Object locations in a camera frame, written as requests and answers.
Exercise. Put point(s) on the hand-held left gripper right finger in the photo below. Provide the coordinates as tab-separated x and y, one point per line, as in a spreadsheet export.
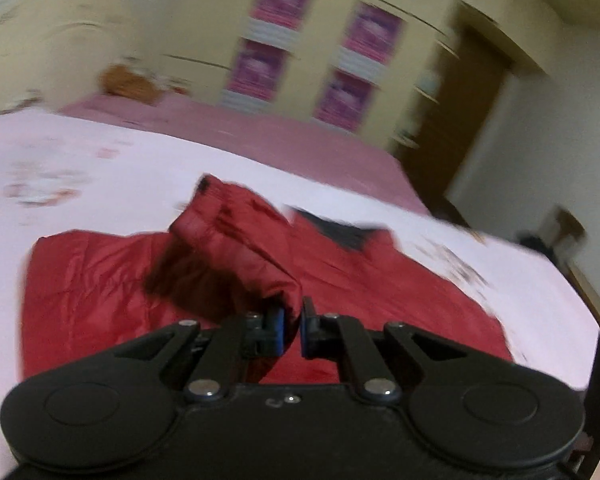
307	329

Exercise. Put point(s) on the red puffer jacket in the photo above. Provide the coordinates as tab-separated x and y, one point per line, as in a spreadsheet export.
105	280

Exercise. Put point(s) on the cream wardrobe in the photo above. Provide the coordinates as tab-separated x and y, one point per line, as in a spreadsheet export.
205	10

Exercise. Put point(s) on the pink bed sheet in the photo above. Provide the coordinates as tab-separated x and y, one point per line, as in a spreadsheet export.
280	140

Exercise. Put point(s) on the wooden chair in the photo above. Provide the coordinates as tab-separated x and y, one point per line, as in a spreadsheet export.
555	232

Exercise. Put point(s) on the cream bed headboard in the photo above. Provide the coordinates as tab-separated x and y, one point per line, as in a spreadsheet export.
55	35

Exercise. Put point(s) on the brown wooden door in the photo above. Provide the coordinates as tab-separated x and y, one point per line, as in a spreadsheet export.
455	110

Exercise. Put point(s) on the floral printed bed sheet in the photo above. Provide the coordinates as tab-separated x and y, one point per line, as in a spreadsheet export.
130	170

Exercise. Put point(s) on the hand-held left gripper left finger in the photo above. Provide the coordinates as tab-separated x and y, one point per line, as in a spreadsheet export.
278	331

